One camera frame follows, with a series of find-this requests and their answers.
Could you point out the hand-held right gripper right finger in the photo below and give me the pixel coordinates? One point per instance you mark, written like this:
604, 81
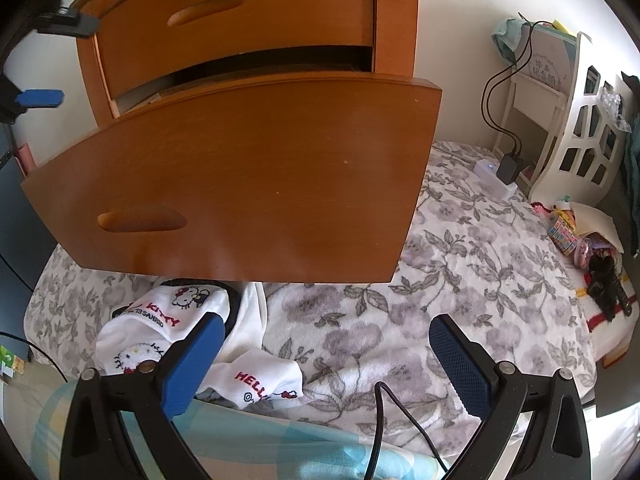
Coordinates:
462, 370

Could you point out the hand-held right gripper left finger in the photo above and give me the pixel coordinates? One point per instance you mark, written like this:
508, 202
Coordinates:
195, 365

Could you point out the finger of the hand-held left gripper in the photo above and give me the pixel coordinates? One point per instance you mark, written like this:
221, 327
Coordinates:
70, 22
42, 98

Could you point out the white cat print sock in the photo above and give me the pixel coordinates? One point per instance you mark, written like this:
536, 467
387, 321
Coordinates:
150, 330
270, 375

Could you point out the black lace garment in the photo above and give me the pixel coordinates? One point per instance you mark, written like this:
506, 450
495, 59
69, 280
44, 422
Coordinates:
234, 310

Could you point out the white garment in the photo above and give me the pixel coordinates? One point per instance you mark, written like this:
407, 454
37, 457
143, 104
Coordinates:
252, 320

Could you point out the wooden drawer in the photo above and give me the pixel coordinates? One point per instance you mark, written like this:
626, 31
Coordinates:
300, 15
275, 185

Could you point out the pink mat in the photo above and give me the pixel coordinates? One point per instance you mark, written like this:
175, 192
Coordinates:
25, 160

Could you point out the grey floral blanket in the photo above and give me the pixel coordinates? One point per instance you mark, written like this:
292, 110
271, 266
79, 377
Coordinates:
400, 320

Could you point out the red yellow crochet mat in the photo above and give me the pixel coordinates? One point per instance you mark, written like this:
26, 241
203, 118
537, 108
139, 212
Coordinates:
602, 327

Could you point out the dark blue panel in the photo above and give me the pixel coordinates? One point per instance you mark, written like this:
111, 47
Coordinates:
20, 250

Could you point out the black toy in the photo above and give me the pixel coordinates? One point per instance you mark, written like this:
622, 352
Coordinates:
605, 282

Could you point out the colourful toy box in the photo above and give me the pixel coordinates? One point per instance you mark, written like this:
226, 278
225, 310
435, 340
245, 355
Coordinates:
562, 232

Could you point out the green packet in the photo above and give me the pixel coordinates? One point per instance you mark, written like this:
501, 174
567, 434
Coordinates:
10, 362

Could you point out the white power strip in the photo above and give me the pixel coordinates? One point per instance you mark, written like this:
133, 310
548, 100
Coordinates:
486, 172

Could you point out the black charger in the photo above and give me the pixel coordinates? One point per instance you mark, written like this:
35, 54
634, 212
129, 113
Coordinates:
510, 169

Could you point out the dark teal hanging garment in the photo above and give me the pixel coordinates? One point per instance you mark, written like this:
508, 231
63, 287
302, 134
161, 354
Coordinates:
632, 185

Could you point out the white cutout rack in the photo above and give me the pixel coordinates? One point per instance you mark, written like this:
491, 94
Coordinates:
570, 135

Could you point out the clear plastic bag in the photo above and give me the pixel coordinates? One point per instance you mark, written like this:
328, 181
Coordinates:
614, 110

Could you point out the pale booklet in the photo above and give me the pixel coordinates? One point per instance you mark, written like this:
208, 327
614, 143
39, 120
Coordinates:
547, 62

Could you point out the teal cloth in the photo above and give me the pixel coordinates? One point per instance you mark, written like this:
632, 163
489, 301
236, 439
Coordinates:
506, 40

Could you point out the yellow pad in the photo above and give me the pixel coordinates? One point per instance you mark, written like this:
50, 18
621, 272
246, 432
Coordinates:
557, 27

